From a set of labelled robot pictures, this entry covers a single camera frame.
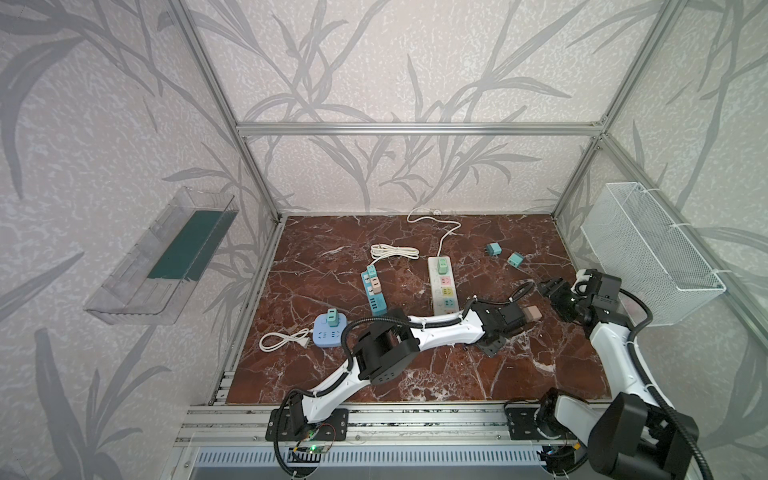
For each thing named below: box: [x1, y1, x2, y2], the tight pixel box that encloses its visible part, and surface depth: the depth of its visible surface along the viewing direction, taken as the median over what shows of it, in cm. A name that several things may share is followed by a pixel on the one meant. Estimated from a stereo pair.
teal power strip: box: [360, 264, 388, 317], surface depth 96 cm
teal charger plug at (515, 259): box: [507, 252, 525, 268], surface depth 107 cm
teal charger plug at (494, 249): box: [486, 242, 503, 257], surface depth 110 cm
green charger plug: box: [438, 257, 448, 275], surface depth 102 cm
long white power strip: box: [427, 256, 459, 316], surface depth 100 cm
